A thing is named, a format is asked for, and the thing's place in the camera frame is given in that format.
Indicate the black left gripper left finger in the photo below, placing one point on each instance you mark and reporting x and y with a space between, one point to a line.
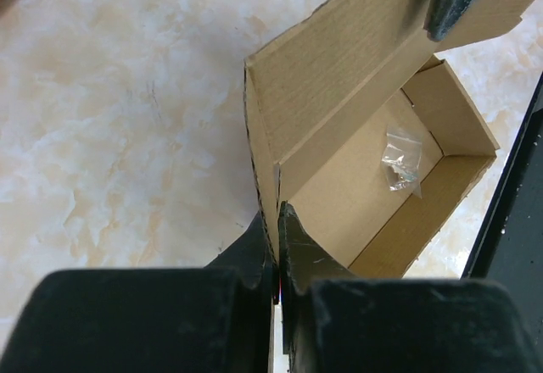
218 318

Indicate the brown cardboard box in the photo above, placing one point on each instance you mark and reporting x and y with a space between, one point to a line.
318 101

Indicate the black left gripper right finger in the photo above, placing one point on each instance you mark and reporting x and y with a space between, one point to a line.
334 321

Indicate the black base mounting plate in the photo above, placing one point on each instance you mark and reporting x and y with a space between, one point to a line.
508 247

